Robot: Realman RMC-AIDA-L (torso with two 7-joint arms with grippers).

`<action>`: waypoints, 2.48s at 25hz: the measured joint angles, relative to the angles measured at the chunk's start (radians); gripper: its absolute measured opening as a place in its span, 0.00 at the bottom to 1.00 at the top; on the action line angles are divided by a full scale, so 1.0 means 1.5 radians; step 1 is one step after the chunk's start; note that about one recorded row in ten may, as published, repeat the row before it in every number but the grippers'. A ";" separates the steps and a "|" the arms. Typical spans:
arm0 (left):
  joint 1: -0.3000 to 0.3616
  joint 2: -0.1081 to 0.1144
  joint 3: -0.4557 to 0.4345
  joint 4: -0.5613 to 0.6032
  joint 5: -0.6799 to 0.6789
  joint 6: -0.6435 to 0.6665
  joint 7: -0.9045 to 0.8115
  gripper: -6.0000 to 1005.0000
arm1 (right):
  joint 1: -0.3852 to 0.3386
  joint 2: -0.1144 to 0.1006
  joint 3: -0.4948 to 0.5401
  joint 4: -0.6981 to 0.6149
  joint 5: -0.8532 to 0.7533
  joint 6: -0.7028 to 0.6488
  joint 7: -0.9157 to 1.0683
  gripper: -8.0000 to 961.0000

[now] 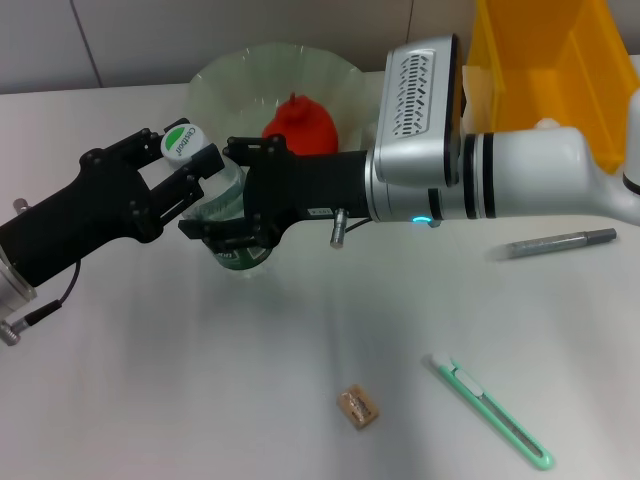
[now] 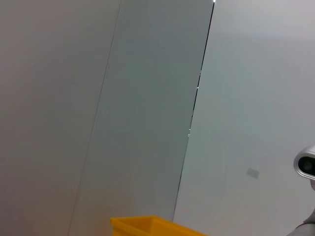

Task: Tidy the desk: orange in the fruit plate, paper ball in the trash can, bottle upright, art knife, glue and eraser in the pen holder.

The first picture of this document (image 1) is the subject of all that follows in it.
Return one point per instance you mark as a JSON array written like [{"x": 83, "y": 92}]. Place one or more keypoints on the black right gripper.
[{"x": 320, "y": 185}]

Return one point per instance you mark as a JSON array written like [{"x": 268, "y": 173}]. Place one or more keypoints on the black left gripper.
[{"x": 75, "y": 220}]

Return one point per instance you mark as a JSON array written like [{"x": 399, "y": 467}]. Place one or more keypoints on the green utility knife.
[{"x": 492, "y": 407}]

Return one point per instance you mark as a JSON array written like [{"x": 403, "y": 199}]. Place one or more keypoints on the orange fruit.
[{"x": 305, "y": 125}]

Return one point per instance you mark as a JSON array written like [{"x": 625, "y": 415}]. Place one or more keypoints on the green glass fruit bowl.
[{"x": 240, "y": 85}]

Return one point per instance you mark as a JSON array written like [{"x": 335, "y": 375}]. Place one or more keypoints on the clear water bottle green label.
[{"x": 182, "y": 142}]

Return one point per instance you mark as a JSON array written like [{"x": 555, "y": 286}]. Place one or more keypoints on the tan eraser block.
[{"x": 357, "y": 406}]

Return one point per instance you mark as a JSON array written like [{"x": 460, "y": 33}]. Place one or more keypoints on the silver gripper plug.
[
  {"x": 21, "y": 205},
  {"x": 338, "y": 230}
]

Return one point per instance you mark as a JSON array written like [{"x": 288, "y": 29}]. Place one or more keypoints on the grey marker pen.
[{"x": 550, "y": 245}]

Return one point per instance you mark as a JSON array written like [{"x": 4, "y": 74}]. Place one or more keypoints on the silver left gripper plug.
[{"x": 21, "y": 205}]

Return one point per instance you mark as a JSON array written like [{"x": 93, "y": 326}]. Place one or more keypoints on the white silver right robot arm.
[{"x": 525, "y": 175}]

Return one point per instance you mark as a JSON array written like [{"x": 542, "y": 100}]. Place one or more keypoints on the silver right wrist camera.
[{"x": 415, "y": 100}]

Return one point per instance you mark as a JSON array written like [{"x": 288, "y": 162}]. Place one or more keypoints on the yellow plastic bin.
[{"x": 545, "y": 100}]

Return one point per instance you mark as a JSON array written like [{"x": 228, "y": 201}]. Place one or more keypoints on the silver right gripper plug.
[{"x": 338, "y": 230}]

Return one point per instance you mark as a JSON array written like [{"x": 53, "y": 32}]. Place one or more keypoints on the white paper ball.
[{"x": 547, "y": 125}]

